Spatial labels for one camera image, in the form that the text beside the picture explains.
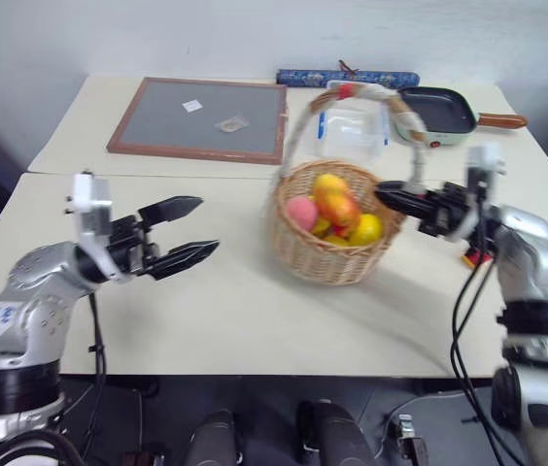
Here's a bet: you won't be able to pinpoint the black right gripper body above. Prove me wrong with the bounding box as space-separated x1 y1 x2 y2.
418 182 473 239

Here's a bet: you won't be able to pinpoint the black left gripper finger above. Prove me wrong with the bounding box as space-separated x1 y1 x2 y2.
137 195 205 227
147 239 222 283

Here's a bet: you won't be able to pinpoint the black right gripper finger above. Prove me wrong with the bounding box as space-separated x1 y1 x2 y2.
374 181 427 204
374 191 429 221

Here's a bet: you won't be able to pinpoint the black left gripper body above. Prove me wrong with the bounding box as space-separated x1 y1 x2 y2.
107 214 163 278

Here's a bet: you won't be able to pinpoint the wicker basket with handle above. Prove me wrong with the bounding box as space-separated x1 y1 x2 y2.
267 81 431 287

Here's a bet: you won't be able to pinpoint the round yellow orange fruit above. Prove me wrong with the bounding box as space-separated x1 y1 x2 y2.
348 213 384 247

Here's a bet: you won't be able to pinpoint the red yellow small object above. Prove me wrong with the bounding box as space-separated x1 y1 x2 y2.
462 244 495 269

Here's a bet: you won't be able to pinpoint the orange red mango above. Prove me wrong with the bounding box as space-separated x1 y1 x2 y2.
312 173 361 229

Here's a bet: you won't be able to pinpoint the clear plastic container blue clips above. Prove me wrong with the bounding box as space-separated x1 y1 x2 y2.
311 105 393 167

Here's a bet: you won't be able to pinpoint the green electric frying pan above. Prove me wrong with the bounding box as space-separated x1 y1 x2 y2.
393 85 530 150

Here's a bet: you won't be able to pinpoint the wood framed grey board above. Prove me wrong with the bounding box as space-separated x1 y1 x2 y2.
106 76 290 167

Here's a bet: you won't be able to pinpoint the pink peach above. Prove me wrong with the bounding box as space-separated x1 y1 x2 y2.
287 195 320 230

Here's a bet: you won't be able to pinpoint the small clear plastic bag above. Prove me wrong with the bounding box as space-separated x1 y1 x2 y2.
214 116 250 134

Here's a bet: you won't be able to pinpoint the dark rounded shape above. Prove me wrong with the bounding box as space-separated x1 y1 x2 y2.
187 409 237 466
296 399 373 466

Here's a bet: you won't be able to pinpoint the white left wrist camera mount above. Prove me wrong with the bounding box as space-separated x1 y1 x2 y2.
62 172 128 283

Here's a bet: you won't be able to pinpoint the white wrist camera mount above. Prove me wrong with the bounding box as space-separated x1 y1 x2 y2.
62 172 128 283
447 142 507 243

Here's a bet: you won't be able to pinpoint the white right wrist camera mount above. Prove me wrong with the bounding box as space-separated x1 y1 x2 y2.
447 142 507 243

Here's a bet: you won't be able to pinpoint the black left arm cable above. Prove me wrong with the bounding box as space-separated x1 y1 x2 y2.
79 289 110 460

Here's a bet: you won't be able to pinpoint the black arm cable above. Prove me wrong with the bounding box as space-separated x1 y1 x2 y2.
79 289 110 460
450 193 528 466

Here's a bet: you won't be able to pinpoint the red brown tassel cord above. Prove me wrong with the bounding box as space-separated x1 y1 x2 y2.
336 58 361 80

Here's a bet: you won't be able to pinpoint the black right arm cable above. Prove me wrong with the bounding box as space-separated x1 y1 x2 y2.
450 193 528 466

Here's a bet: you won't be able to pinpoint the metal caster bracket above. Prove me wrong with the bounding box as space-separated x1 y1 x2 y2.
389 414 427 461

